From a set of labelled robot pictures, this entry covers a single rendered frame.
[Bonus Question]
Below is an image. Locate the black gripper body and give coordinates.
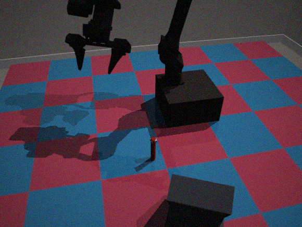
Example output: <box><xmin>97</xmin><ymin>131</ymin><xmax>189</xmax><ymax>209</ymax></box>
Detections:
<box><xmin>65</xmin><ymin>16</ymin><xmax>131</xmax><ymax>53</ymax></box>

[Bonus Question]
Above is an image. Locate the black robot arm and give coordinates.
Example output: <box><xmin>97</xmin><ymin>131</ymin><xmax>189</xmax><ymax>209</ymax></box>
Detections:
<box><xmin>67</xmin><ymin>0</ymin><xmax>192</xmax><ymax>86</ymax></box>

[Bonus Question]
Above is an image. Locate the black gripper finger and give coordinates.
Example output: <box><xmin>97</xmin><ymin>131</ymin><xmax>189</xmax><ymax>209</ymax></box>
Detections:
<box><xmin>69</xmin><ymin>43</ymin><xmax>85</xmax><ymax>71</ymax></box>
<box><xmin>108</xmin><ymin>48</ymin><xmax>126</xmax><ymax>74</ymax></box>

